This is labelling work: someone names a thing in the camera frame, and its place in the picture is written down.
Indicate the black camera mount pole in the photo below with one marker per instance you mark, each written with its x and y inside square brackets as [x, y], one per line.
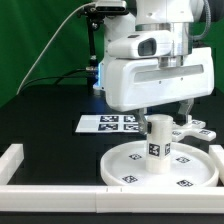
[92, 40]

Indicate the white cross-shaped table base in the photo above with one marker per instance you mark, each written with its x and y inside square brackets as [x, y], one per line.
[194, 128]

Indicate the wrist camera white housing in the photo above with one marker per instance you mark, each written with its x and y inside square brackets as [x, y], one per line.
[142, 44]

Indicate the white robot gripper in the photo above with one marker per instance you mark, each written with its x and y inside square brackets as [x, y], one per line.
[135, 84]

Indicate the white round table top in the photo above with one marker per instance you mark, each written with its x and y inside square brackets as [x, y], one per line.
[135, 164]

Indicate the white marker sheet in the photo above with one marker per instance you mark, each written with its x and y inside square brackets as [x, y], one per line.
[109, 124]

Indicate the white U-shaped frame fence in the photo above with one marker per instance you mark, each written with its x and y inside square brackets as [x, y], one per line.
[100, 199]

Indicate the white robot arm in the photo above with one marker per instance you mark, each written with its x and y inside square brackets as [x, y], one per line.
[175, 16]

